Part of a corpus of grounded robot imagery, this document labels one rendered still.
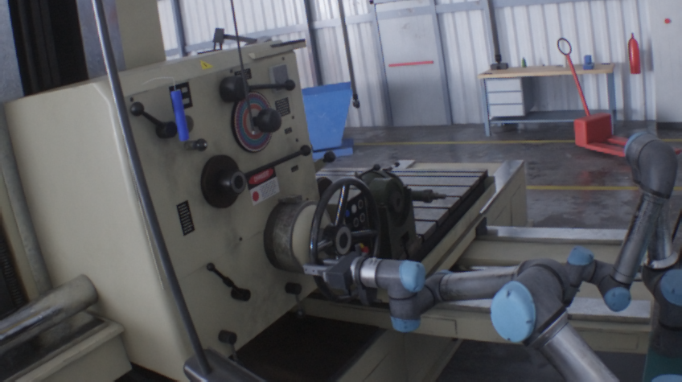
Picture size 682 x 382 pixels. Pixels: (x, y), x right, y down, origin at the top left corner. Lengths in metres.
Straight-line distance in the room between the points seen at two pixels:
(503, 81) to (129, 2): 6.56
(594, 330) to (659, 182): 0.86
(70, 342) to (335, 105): 6.78
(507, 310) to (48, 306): 1.21
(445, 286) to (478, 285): 0.12
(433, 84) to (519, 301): 8.40
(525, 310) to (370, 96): 9.07
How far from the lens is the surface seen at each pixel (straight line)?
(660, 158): 1.58
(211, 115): 1.57
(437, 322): 2.42
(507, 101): 8.23
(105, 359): 1.76
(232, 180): 1.52
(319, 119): 8.11
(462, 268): 2.80
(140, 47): 2.27
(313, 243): 1.55
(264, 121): 1.61
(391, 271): 1.42
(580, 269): 1.73
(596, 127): 7.26
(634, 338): 2.25
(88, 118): 1.46
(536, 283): 1.19
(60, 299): 1.70
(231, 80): 1.57
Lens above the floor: 1.92
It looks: 13 degrees down
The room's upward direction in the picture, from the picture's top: 9 degrees counter-clockwise
